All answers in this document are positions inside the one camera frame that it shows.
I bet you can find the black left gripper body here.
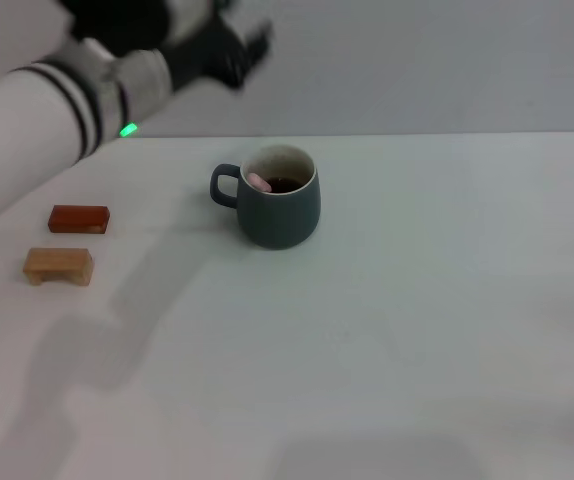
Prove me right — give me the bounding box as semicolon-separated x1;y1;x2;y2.
165;13;249;95

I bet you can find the light wooden block rest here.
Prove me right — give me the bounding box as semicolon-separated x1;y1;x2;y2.
22;246;95;288

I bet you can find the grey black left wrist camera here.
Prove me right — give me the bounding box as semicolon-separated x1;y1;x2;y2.
58;0;219;57

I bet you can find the red-brown wooden block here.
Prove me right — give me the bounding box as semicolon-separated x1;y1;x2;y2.
48;204;112;235

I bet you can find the grey ceramic cup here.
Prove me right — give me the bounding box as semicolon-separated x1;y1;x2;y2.
209;144;322;250

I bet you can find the pink handled metal spoon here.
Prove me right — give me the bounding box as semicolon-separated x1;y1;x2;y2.
246;171;274;193

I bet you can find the dark coffee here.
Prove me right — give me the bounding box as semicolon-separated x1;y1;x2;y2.
262;175;307;196

